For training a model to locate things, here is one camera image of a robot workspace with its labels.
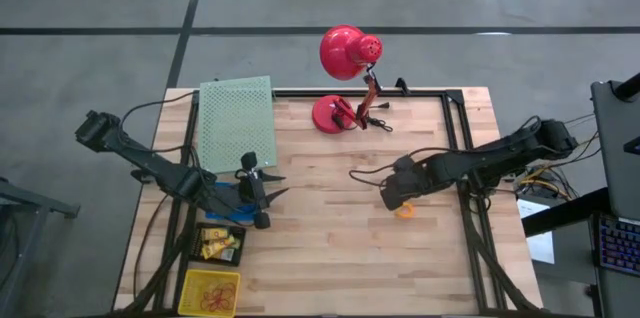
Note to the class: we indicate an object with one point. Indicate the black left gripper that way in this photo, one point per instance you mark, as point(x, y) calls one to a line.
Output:
point(255, 193)

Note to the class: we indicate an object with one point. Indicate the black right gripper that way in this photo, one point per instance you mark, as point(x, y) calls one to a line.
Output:
point(415, 173)

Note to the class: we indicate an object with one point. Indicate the orange coil wristband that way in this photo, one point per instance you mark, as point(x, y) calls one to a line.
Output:
point(407, 214)

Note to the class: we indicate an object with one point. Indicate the blue plastic basket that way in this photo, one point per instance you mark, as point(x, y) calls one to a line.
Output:
point(235, 218)

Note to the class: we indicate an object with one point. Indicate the green perforated metal shelf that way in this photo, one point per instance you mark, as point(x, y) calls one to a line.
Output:
point(235, 123)

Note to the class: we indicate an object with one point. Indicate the red rubber band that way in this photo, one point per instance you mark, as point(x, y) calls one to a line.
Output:
point(207, 303)
point(227, 290)

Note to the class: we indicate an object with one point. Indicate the yellow plastic basket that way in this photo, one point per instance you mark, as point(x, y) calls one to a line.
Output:
point(190, 280)

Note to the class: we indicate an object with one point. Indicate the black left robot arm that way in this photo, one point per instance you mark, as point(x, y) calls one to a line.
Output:
point(150, 160)

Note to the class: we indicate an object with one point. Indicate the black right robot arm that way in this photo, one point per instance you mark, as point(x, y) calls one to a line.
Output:
point(490, 155)

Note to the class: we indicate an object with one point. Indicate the red desk lamp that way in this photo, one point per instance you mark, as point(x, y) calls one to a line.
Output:
point(345, 53)

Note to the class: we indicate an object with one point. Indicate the black office desk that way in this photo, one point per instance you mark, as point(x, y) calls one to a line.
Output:
point(560, 215)

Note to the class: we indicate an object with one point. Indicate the black mesh tray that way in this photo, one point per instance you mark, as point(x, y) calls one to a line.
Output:
point(197, 245)

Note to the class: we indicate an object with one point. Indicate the white paper sheet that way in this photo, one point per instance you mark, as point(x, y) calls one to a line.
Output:
point(542, 250)

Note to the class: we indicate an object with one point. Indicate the computer monitor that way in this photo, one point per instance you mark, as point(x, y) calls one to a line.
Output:
point(617, 148)

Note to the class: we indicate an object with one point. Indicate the black keyboard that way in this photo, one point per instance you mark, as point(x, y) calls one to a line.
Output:
point(620, 245)

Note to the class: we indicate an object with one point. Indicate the grey metal stand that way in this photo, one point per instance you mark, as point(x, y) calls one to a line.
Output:
point(50, 204)

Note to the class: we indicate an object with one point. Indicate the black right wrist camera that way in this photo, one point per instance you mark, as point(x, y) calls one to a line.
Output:
point(392, 199)

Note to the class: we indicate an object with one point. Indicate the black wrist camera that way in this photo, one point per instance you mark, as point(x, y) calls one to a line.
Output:
point(392, 199)
point(249, 159)

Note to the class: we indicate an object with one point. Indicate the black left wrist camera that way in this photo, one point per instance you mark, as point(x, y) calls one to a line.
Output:
point(249, 159)

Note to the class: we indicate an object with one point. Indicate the small black frame mount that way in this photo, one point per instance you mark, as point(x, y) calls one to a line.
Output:
point(401, 86)

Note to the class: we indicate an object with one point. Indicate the black aluminium frame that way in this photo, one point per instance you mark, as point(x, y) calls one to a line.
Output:
point(350, 93)

